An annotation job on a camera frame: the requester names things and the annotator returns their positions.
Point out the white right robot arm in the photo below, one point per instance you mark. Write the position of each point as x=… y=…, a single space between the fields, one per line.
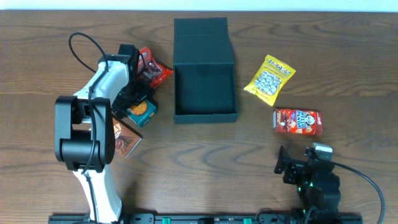
x=317 y=185

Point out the red Hello Panda box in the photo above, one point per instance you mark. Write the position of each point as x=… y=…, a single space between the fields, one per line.
x=297 y=121

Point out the black open gift box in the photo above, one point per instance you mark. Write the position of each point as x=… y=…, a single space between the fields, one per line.
x=205 y=87

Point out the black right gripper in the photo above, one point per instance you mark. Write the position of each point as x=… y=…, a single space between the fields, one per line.
x=295 y=168

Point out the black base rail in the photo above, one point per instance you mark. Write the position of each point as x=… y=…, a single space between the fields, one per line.
x=149 y=218

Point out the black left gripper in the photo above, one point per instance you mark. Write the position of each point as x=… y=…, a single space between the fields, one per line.
x=120 y=106

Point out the red Hacks candy bag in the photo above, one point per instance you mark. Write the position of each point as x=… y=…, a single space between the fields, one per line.
x=149 y=70

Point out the teal Chunkies cookie box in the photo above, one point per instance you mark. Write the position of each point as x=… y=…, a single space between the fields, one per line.
x=142 y=113

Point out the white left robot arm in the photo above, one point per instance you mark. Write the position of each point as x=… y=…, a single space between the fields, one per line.
x=84 y=135

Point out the yellow Hacks candy bag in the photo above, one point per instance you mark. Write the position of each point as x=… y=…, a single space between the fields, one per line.
x=268 y=81

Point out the brown Pocky box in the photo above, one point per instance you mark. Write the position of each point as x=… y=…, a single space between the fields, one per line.
x=126 y=139

